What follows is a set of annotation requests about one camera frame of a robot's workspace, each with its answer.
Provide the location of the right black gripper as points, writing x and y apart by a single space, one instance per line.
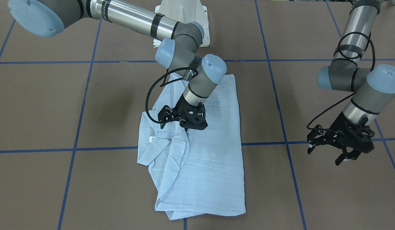
179 109

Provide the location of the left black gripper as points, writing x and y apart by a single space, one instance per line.
337 125

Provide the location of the light blue button shirt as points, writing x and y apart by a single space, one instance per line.
197 172

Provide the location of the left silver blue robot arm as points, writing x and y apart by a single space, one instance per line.
353 70

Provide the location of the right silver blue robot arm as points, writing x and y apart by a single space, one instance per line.
177 52

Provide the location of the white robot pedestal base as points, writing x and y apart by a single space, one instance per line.
187 11

